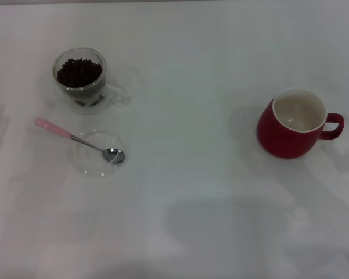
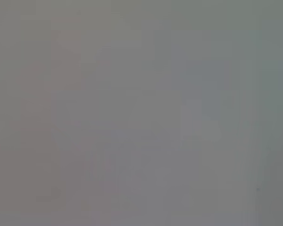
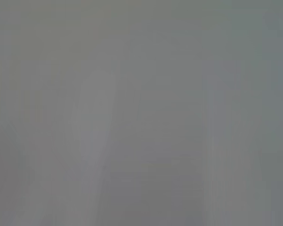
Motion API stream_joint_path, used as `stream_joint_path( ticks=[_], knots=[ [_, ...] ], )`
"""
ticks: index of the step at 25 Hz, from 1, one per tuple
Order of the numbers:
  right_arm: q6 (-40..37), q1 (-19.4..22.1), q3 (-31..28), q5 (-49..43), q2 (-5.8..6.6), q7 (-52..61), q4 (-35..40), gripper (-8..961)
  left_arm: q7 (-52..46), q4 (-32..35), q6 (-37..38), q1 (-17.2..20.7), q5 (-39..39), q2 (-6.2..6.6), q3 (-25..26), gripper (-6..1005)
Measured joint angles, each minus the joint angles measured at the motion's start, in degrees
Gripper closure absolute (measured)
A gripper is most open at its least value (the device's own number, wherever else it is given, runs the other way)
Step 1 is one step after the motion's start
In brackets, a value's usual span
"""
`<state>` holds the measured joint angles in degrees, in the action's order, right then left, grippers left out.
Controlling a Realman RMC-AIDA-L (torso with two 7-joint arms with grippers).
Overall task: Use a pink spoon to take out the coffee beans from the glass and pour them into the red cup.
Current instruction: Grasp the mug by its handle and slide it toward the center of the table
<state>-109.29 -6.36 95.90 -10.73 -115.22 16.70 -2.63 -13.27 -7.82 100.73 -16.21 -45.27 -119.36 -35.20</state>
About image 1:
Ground pink-handled metal spoon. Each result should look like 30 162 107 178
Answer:
34 117 125 164

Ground clear glass saucer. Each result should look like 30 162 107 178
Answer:
71 130 129 179

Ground red mug white inside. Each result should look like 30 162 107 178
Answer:
256 87 345 160

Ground clear double-walled glass cup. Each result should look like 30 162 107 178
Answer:
51 48 131 116

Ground dark coffee beans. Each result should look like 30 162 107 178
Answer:
56 57 103 89

